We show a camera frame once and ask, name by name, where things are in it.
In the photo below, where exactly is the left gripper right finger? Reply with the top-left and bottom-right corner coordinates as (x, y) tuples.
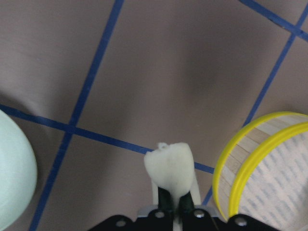
(178, 192), (194, 213)

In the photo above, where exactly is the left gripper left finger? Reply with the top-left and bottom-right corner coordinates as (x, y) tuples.
(158, 187), (174, 214)

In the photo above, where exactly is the white steamed bun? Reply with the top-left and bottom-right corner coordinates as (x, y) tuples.
(144, 142), (195, 200)

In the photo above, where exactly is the yellow steamer layer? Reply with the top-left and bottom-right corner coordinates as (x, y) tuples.
(213, 112), (308, 230)

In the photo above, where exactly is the white steamer cloth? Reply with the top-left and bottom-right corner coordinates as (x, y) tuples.
(239, 132), (308, 223)

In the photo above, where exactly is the pale green plate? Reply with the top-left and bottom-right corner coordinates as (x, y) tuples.
(0, 111), (38, 231)

